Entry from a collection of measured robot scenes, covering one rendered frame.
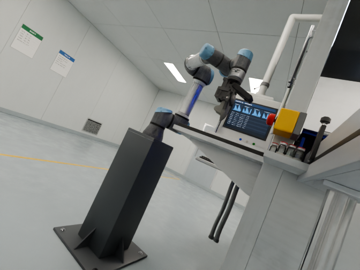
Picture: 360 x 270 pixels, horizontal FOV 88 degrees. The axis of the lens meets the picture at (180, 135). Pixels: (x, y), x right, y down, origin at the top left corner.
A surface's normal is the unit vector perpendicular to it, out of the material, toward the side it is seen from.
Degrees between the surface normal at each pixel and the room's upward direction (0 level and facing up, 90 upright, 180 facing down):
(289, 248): 90
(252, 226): 90
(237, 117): 90
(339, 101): 90
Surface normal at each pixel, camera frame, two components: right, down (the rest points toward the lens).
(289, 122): -0.40, -0.26
